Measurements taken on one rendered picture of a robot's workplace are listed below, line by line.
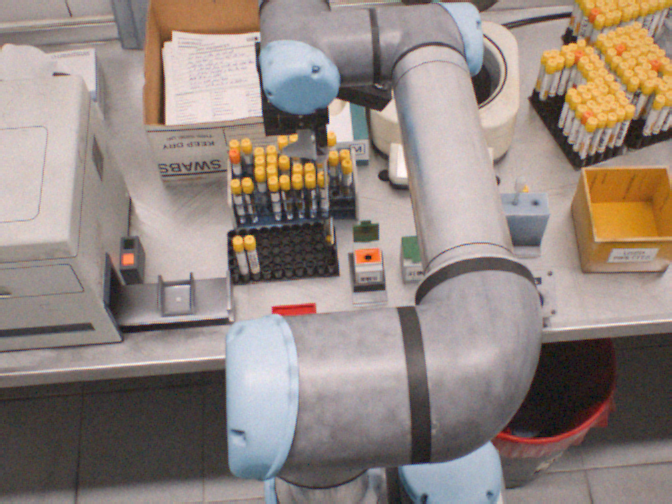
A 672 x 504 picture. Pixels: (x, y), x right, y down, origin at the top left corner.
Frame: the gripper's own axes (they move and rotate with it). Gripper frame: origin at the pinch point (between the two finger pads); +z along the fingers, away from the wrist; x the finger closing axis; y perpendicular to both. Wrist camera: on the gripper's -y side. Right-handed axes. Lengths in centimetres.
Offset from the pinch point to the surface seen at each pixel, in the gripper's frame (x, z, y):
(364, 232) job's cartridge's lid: 3.2, 16.2, -5.2
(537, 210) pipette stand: 2.2, 16.2, -31.2
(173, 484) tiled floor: 7, 114, 41
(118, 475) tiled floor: 4, 114, 54
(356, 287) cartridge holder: 8.5, 23.1, -3.4
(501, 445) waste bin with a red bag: 19, 74, -30
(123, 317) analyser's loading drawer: 10.5, 22.1, 31.6
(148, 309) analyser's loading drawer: 9.5, 22.1, 27.9
